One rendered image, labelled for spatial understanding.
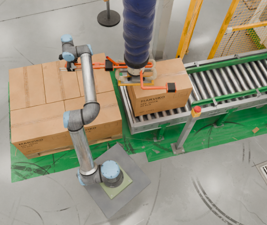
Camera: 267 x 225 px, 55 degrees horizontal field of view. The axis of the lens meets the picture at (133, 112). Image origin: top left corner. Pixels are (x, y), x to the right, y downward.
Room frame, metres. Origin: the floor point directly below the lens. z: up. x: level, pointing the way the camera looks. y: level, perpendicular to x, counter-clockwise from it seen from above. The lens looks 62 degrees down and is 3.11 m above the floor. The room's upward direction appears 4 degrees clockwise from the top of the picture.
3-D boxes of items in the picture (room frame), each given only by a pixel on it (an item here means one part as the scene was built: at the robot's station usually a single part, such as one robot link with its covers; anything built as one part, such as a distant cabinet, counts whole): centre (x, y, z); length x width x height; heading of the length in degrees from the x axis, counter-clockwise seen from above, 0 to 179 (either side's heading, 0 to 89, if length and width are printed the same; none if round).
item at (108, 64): (1.50, 0.25, 1.22); 0.10 x 0.08 x 0.06; 6
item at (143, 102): (1.60, -0.25, 0.75); 0.60 x 0.40 x 0.40; 107
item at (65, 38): (1.46, 0.57, 1.53); 0.10 x 0.09 x 0.12; 13
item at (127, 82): (1.43, -0.01, 1.11); 0.34 x 0.10 x 0.05; 96
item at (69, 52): (1.35, 0.53, 1.53); 0.12 x 0.12 x 0.09; 13
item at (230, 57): (2.16, -0.92, 0.50); 2.31 x 0.05 x 0.19; 108
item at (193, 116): (1.20, -0.60, 0.50); 0.07 x 0.07 x 1.00; 18
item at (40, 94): (1.58, 0.84, 0.34); 1.20 x 1.00 x 0.40; 108
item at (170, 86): (1.29, -0.32, 1.22); 0.09 x 0.08 x 0.05; 6
